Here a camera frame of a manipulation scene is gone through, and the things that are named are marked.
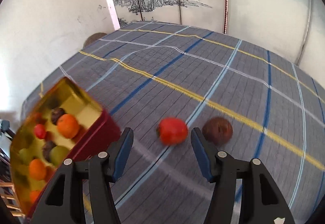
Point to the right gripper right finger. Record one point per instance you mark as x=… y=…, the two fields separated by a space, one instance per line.
x=261 y=201

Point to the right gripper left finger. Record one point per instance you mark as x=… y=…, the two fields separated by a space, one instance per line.
x=62 y=200

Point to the red tomato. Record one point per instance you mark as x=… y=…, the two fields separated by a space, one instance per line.
x=172 y=131
x=40 y=131

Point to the green tomato with stem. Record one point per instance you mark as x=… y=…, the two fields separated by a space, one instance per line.
x=58 y=154

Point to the dark brown fruit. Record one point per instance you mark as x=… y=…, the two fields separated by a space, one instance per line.
x=217 y=130
x=46 y=149

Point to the large dark maroon fruit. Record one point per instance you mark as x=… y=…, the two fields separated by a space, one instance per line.
x=56 y=113

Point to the large orange fruit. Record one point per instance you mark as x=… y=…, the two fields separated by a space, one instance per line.
x=37 y=170

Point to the orange mandarin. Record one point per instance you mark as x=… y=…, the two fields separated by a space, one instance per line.
x=68 y=126

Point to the gold tin box red sides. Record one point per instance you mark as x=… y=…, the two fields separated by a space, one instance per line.
x=97 y=131

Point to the wooden stool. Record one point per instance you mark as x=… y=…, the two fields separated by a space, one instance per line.
x=10 y=199

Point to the blue grey plaid tablecloth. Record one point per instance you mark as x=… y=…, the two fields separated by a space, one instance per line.
x=147 y=71

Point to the grey round cushion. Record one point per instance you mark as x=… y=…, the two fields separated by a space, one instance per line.
x=93 y=38

